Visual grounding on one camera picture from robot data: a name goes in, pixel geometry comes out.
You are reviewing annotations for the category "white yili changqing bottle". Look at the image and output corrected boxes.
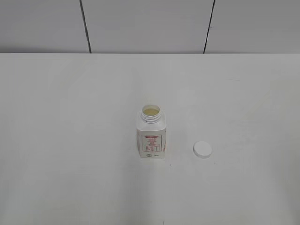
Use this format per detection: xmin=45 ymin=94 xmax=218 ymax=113
xmin=136 ymin=105 xmax=167 ymax=158

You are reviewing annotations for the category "white bottle cap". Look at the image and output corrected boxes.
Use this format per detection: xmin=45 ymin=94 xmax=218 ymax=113
xmin=193 ymin=141 xmax=213 ymax=159

